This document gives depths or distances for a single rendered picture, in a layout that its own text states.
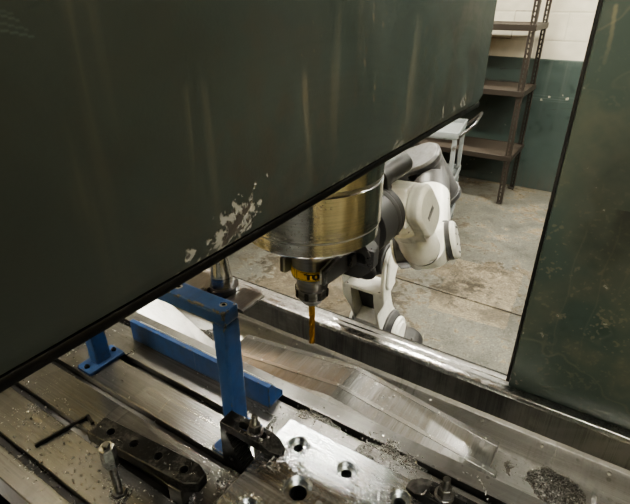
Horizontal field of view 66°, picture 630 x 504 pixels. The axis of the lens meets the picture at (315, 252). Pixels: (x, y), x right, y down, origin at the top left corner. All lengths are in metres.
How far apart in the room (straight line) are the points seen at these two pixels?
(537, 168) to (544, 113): 0.52
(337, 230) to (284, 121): 0.23
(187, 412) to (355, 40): 0.94
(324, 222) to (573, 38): 4.66
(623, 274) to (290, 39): 1.01
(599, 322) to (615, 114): 0.45
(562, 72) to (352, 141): 4.76
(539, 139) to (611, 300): 4.05
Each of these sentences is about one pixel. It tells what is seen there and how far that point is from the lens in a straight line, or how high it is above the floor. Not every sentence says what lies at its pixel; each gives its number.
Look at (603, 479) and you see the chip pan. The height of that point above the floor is 0.67.
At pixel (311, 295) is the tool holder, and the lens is 0.59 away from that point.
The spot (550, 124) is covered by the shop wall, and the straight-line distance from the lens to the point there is 5.15.
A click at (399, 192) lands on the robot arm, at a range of 0.73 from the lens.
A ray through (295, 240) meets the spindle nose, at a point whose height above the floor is 1.48.
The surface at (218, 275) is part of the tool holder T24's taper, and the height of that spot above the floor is 1.25.
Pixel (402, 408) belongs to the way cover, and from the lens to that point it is 1.38.
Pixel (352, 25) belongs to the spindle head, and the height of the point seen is 1.68.
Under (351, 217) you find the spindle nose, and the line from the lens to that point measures 0.49.
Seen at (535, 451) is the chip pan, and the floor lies 0.67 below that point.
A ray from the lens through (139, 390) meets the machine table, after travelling 1.22.
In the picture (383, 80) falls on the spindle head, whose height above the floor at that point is 1.65.
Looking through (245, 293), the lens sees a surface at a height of 1.22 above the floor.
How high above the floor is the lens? 1.70
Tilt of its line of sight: 28 degrees down
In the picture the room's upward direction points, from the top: straight up
